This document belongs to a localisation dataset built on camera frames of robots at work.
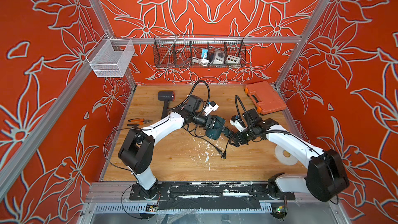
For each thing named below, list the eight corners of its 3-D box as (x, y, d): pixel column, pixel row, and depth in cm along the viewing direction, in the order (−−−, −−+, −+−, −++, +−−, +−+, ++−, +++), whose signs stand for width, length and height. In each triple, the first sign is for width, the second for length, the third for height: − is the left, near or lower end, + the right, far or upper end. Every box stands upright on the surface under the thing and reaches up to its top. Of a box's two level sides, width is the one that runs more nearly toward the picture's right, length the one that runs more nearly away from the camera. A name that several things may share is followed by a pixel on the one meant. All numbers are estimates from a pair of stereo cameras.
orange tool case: (261, 116, 102) (263, 113, 99) (242, 89, 118) (243, 86, 115) (286, 109, 106) (288, 105, 103) (264, 84, 122) (266, 80, 118)
